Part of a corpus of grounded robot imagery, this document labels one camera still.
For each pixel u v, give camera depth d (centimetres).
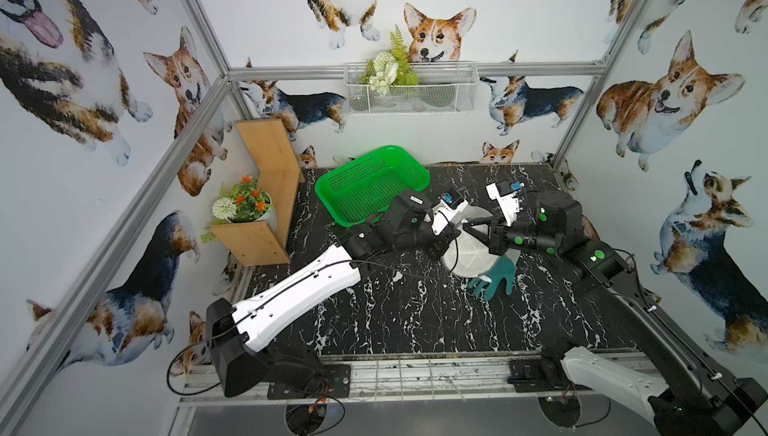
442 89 93
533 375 73
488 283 90
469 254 68
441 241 59
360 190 114
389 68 79
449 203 57
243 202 83
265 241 85
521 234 57
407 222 51
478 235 64
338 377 75
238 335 39
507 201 59
